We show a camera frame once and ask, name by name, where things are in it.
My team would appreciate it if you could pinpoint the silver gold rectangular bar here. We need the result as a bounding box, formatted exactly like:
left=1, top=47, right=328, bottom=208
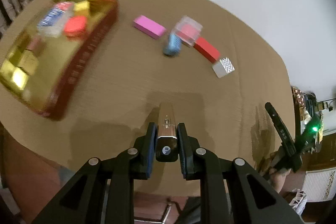
left=155, top=102, right=178, bottom=162

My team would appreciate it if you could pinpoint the white zigzag pattern box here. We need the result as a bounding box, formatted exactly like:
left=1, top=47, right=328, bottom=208
left=213, top=57, right=235, bottom=79

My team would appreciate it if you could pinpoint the red rectangular block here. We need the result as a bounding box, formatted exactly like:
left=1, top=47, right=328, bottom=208
left=194, top=37, right=221, bottom=63

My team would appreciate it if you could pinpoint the blue polka dot case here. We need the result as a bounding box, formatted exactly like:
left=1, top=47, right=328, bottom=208
left=163, top=32, right=182, bottom=57

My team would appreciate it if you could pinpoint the pink rectangular block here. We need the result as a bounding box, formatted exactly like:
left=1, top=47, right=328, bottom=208
left=133, top=15, right=166, bottom=39

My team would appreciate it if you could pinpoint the red rounded square case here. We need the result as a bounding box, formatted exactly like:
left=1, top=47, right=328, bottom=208
left=63, top=16, right=88, bottom=38

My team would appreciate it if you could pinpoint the clear box blue label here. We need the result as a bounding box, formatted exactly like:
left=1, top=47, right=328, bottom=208
left=37, top=2, right=75, bottom=38

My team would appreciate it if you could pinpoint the yellow orange cube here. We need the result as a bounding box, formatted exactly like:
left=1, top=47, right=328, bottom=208
left=73, top=0, right=90, bottom=17

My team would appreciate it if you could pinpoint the clear tube red lipstick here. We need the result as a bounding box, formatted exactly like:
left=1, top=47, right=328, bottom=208
left=9, top=35, right=46, bottom=76

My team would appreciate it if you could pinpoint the cluttered side shelf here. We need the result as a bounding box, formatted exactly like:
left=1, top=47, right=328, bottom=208
left=291, top=86, right=335, bottom=136

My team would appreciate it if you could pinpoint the red gold toffee tin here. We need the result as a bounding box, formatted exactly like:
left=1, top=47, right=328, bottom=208
left=1, top=0, right=118, bottom=120

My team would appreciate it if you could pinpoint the clear box red insert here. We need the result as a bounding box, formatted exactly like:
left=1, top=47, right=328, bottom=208
left=173, top=15, right=203, bottom=47

